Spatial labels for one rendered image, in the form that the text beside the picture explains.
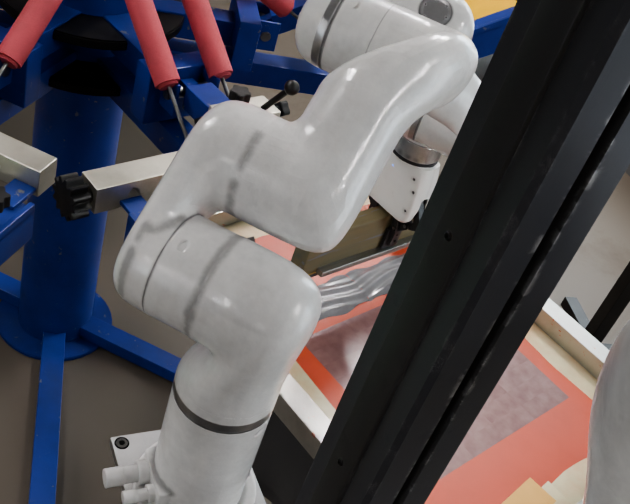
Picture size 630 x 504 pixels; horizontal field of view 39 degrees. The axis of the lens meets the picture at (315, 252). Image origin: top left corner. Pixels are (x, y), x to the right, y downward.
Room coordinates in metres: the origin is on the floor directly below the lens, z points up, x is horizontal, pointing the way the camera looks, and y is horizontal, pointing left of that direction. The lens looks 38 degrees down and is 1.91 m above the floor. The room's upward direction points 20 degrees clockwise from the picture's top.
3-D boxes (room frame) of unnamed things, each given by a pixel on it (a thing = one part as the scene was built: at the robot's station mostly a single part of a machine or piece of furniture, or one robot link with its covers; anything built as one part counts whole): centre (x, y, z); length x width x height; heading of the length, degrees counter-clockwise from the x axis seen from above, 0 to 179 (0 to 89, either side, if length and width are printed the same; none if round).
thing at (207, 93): (1.41, 0.25, 1.02); 0.17 x 0.06 x 0.05; 52
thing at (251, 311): (0.54, 0.04, 1.37); 0.13 x 0.10 x 0.16; 78
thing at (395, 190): (1.15, -0.09, 1.20); 0.10 x 0.08 x 0.11; 52
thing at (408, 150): (1.15, -0.08, 1.26); 0.09 x 0.07 x 0.03; 52
